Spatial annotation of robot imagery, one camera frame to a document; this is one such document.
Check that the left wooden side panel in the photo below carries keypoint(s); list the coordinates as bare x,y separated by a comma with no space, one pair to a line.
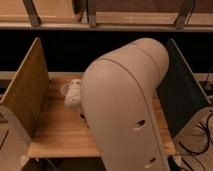
22,101

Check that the right dark side panel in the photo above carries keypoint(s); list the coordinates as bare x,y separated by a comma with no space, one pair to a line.
180,94

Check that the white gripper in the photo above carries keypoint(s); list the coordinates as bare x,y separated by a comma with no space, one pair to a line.
72,94

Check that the wooden shelf with brackets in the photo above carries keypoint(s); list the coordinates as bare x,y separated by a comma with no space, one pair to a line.
110,15

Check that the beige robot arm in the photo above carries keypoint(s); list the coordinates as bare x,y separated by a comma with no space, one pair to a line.
115,95

